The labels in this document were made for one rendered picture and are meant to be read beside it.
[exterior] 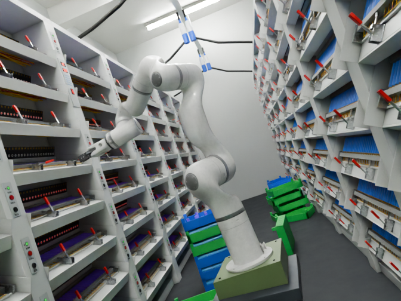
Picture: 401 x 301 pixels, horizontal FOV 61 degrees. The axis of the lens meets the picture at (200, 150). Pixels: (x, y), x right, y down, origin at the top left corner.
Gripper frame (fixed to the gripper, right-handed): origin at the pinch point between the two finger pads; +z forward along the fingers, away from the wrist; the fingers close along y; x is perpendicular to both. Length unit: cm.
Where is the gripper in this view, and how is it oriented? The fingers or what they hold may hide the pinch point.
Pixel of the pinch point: (83, 157)
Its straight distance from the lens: 173.5
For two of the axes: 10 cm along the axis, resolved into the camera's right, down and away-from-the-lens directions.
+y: 1.5, -0.2, 9.9
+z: -8.6, 4.9, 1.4
